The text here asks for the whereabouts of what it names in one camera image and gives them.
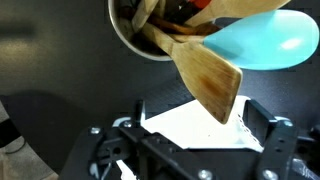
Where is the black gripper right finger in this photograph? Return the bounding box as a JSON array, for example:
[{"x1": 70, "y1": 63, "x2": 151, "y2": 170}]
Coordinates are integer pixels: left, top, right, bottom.
[{"x1": 242, "y1": 98, "x2": 278, "y2": 152}]

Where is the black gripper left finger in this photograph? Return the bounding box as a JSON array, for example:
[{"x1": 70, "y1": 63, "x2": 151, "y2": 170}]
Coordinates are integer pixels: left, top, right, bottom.
[{"x1": 133, "y1": 99, "x2": 147, "y2": 128}]

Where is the wooden spatula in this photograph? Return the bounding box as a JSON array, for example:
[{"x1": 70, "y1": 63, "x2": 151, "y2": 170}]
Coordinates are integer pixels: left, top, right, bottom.
[{"x1": 139, "y1": 22, "x2": 244, "y2": 125}]

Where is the white plastic basket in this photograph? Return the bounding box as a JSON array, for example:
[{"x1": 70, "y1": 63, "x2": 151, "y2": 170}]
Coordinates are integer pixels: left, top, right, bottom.
[{"x1": 139, "y1": 94, "x2": 265, "y2": 150}]

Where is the teal silicone spatula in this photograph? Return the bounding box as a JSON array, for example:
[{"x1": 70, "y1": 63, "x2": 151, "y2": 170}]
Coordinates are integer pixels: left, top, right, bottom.
[{"x1": 202, "y1": 8, "x2": 320, "y2": 71}]

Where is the steel utensil holder cup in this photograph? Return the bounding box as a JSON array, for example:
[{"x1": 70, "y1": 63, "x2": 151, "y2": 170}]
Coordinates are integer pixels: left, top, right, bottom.
[{"x1": 107, "y1": 0, "x2": 175, "y2": 62}]

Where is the round black table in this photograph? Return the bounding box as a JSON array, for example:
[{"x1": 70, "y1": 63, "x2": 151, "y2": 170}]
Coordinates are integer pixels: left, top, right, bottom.
[{"x1": 0, "y1": 0, "x2": 320, "y2": 175}]

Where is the dark wooden spoon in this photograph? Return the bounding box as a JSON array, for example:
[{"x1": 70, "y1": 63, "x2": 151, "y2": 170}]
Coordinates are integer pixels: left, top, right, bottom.
[{"x1": 147, "y1": 14, "x2": 222, "y2": 37}]

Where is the light wooden spoon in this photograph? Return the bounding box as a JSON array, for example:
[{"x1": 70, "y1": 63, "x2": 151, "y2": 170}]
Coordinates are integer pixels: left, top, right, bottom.
[{"x1": 184, "y1": 0, "x2": 292, "y2": 28}]

